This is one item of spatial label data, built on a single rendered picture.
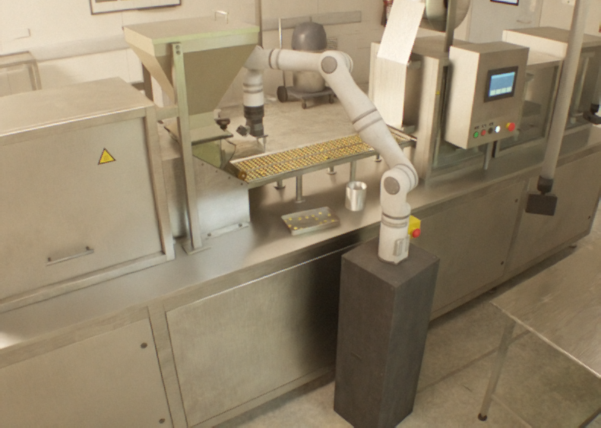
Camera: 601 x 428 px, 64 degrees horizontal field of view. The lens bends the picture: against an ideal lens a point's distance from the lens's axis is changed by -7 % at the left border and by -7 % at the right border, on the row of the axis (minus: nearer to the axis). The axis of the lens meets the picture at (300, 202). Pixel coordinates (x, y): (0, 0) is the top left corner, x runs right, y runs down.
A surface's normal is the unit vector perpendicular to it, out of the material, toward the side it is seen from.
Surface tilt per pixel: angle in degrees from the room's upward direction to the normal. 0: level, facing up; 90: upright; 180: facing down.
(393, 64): 90
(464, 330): 0
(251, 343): 90
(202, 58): 114
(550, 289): 0
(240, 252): 0
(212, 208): 90
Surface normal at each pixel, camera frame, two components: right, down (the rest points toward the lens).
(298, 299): 0.54, 0.39
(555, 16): -0.84, 0.25
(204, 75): 0.49, 0.72
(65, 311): 0.00, -0.88
